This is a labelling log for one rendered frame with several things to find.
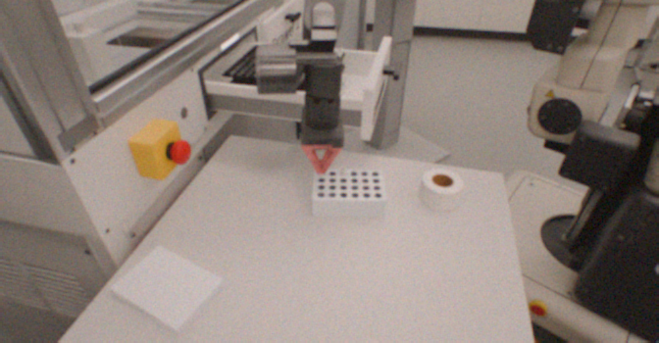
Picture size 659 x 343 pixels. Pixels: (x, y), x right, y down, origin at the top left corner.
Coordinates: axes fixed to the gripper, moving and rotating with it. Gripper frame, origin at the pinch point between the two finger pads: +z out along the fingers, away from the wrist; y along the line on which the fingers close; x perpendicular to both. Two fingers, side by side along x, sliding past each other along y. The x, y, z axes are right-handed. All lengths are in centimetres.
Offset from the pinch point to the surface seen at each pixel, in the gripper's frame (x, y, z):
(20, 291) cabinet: -61, 4, 28
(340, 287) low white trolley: 2.1, 21.1, 5.7
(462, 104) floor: 104, -173, 75
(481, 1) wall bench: 155, -298, 36
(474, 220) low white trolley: 25.6, 9.0, 4.8
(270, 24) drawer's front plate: -12, -48, -11
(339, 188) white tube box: 3.1, 3.8, 1.8
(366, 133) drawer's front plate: 8.7, -6.7, -2.7
